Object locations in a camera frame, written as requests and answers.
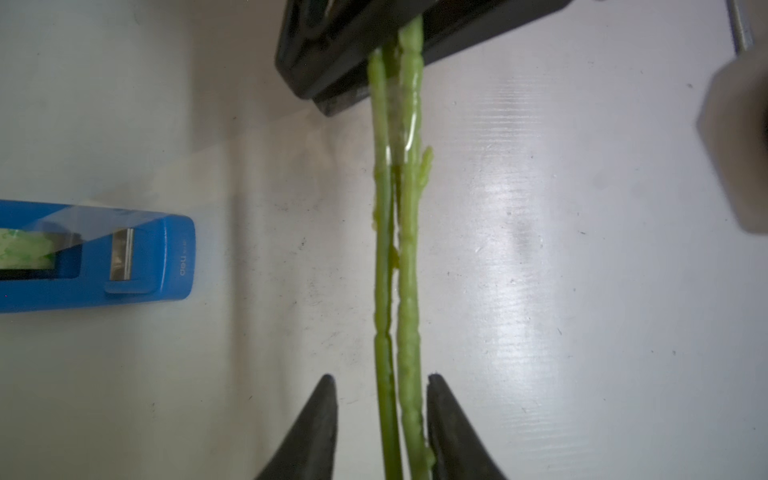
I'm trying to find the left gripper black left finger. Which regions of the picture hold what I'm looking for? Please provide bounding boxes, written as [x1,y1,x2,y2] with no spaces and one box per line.
[255,374,338,480]

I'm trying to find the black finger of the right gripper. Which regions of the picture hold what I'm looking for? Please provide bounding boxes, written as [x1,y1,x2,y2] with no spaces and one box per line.
[275,0,570,116]

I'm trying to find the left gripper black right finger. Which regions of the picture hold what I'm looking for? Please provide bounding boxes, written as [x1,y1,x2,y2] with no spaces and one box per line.
[427,373,506,480]

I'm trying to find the pink flower bouquet green stems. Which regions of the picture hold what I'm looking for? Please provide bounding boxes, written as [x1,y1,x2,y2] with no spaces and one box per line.
[367,16,435,479]

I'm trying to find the blue tape dispenser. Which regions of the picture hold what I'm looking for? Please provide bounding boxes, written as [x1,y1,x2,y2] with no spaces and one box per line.
[1,200,196,313]

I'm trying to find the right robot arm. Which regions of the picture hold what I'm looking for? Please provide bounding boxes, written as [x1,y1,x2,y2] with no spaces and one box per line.
[275,1,767,235]

